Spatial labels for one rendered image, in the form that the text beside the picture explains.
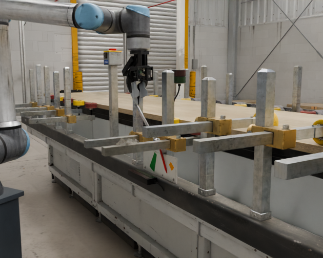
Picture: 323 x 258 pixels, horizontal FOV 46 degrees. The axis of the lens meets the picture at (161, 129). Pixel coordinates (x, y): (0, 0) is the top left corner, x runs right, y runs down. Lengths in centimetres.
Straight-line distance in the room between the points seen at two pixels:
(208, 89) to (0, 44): 98
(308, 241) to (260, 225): 14
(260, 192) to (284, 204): 26
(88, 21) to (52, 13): 16
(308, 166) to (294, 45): 966
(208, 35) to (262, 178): 1043
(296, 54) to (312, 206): 913
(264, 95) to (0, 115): 119
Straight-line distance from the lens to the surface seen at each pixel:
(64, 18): 146
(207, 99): 125
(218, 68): 1164
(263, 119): 107
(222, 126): 120
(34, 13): 153
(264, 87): 106
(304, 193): 130
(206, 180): 129
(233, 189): 153
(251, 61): 1135
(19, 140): 184
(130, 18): 148
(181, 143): 142
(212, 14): 1158
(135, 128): 169
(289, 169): 71
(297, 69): 239
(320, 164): 77
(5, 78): 182
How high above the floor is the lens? 112
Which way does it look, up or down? 9 degrees down
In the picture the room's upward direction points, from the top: straight up
